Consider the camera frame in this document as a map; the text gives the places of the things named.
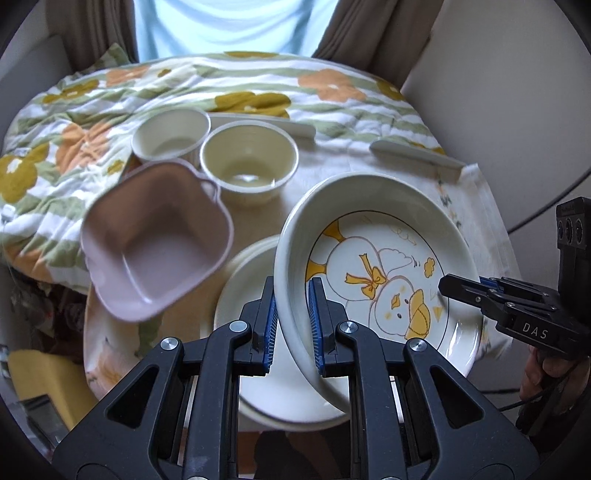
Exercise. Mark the person's right hand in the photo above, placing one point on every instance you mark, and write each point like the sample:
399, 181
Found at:
544, 372

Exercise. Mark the cream round bowl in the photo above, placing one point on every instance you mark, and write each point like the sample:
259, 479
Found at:
250, 161

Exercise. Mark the cream patterned tablecloth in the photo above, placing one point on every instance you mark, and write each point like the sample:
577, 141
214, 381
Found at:
112, 346

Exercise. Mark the white duck plate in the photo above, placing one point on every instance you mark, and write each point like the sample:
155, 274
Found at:
369, 281

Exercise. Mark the small white cup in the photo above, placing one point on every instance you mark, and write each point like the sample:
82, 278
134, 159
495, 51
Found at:
172, 134

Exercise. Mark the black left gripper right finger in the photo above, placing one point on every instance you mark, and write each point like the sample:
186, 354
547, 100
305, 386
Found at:
413, 414

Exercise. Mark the yellow duck plate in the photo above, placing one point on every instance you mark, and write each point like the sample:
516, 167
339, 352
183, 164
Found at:
280, 399

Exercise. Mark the white tray edge right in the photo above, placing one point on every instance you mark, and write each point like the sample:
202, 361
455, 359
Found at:
415, 161

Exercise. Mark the light blue curtain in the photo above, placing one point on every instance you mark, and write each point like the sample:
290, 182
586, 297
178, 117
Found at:
178, 28

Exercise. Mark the pink square bowl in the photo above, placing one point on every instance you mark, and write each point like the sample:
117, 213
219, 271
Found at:
154, 237

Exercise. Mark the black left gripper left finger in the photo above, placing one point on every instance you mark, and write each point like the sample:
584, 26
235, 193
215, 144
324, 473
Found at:
175, 414

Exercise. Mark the floral quilt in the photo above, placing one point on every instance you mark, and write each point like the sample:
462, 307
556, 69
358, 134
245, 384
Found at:
69, 144

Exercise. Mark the brown curtain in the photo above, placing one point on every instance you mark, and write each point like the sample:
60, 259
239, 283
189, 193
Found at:
382, 37

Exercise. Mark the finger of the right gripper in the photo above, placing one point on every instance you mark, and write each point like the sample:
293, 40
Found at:
471, 288

